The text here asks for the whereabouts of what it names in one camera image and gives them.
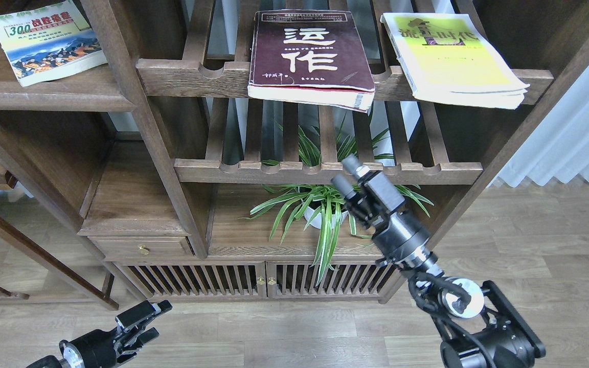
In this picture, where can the green spider plant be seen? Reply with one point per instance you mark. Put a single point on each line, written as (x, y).
(293, 199)

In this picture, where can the wooden side furniture frame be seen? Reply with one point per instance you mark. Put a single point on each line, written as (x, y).
(25, 245)

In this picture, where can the colourful 300 paperback book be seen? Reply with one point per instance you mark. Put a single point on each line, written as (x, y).
(49, 43)

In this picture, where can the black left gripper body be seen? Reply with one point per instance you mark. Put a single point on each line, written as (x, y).
(94, 349)

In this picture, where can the left slatted cabinet door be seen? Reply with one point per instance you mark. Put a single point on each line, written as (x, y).
(198, 281)

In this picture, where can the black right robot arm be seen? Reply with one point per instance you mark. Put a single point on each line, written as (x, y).
(478, 325)

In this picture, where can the small wooden drawer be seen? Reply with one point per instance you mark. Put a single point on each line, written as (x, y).
(118, 248)

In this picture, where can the maroon book white characters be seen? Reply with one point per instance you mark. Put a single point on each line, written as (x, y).
(310, 56)

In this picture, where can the white pleated curtain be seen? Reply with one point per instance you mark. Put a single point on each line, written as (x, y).
(558, 149)

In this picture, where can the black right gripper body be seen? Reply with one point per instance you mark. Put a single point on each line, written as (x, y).
(399, 235)

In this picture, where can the right slatted cabinet door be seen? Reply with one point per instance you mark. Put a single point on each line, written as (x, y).
(357, 279)

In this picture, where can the brass drawer knob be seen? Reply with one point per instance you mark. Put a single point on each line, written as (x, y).
(143, 250)

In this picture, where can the yellow cover book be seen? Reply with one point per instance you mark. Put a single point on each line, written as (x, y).
(446, 60)

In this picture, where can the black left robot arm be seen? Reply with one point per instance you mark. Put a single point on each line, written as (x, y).
(53, 361)

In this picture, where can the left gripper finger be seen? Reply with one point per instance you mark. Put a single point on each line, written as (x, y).
(141, 315)
(134, 340)

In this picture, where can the white plant pot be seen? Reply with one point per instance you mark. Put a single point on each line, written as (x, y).
(324, 216)

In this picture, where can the dark wooden bookshelf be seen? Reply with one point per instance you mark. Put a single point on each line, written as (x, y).
(135, 147)

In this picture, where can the slatted cabinet door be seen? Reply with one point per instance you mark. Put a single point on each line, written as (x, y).
(198, 281)
(357, 279)

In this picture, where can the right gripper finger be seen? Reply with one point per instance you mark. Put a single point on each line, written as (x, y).
(375, 184)
(355, 202)

